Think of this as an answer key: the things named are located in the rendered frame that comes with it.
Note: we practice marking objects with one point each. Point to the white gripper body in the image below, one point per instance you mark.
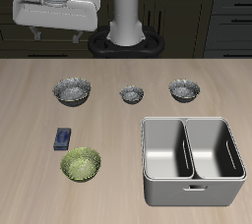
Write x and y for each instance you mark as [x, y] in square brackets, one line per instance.
[55, 13]

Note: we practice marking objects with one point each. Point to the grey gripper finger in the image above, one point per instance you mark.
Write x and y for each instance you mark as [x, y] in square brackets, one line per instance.
[35, 32]
[77, 36]

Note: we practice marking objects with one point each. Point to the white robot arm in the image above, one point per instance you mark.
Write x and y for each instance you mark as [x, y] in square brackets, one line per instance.
[126, 11]

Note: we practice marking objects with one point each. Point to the large grey bowl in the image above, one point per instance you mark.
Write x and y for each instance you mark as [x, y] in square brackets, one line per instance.
[72, 91]

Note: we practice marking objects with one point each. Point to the small grey bowl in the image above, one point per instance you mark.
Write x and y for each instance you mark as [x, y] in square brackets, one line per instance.
[131, 94]

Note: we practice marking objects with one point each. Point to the medium grey bowl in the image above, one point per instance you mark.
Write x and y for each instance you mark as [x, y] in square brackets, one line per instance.
[184, 90]

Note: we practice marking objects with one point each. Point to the green bowl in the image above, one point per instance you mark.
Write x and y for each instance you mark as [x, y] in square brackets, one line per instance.
[80, 163]

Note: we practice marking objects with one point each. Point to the dark blue box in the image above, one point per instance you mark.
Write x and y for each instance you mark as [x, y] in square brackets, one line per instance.
[62, 138]

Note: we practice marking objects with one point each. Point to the dark kitchen cupboards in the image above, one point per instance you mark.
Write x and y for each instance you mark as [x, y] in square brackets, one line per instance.
[197, 15]

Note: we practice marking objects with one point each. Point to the white two-bin basket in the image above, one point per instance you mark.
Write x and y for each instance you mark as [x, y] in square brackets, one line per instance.
[192, 160]

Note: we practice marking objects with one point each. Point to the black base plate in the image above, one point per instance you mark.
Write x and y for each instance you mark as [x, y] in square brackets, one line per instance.
[154, 43]

